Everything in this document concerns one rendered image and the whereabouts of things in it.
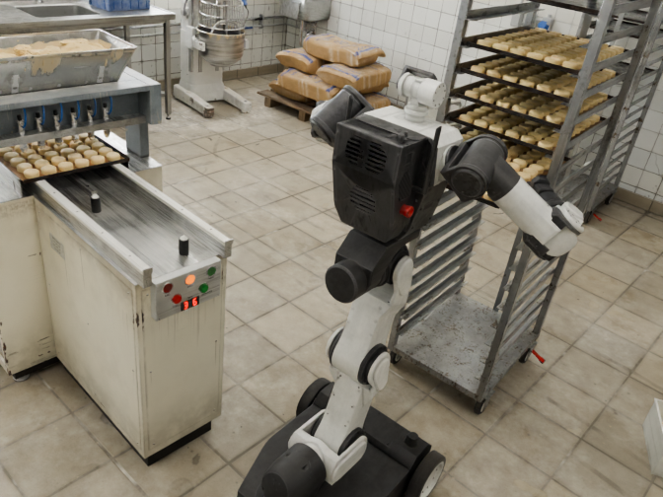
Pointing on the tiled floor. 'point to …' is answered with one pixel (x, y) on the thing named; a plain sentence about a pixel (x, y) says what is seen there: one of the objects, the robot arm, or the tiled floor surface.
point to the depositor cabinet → (35, 320)
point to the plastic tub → (654, 437)
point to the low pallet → (288, 104)
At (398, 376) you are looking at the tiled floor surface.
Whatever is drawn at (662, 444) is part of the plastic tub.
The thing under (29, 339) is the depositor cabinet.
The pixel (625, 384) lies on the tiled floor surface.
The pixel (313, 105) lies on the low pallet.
